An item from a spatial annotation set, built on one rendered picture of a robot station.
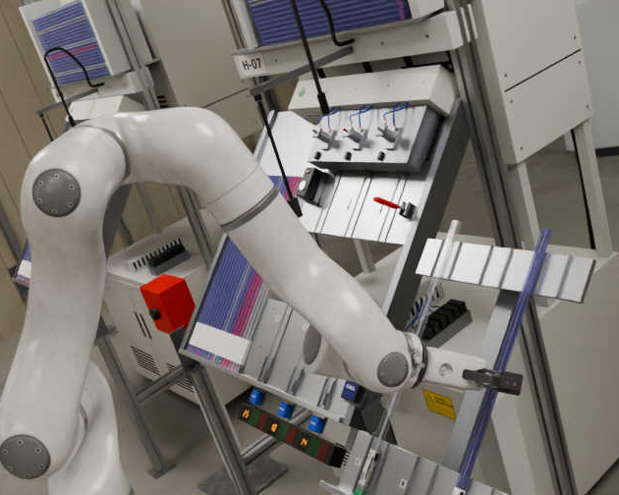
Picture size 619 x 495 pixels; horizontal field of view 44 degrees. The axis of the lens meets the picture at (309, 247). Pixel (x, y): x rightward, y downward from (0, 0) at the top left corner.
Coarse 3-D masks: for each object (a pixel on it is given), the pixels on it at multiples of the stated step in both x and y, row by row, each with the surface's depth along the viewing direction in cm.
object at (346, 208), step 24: (288, 120) 208; (288, 144) 204; (264, 168) 208; (288, 168) 200; (336, 192) 181; (360, 192) 174; (384, 192) 169; (408, 192) 163; (312, 216) 185; (336, 216) 178; (360, 216) 172; (384, 216) 166; (384, 240) 163
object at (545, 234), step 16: (544, 240) 121; (528, 272) 121; (528, 288) 120; (512, 320) 120; (512, 336) 119; (496, 368) 119; (480, 416) 117; (480, 432) 116; (464, 464) 116; (464, 480) 115
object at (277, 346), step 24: (264, 312) 185; (288, 312) 178; (264, 336) 181; (288, 336) 175; (264, 360) 177; (288, 360) 172; (288, 384) 168; (312, 384) 163; (336, 384) 158; (336, 408) 155
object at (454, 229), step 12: (456, 228) 137; (444, 252) 136; (444, 264) 136; (432, 276) 136; (432, 288) 135; (432, 300) 135; (420, 312) 135; (420, 324) 134; (420, 336) 134; (396, 396) 131; (384, 420) 131; (384, 432) 131; (372, 444) 131; (360, 492) 129
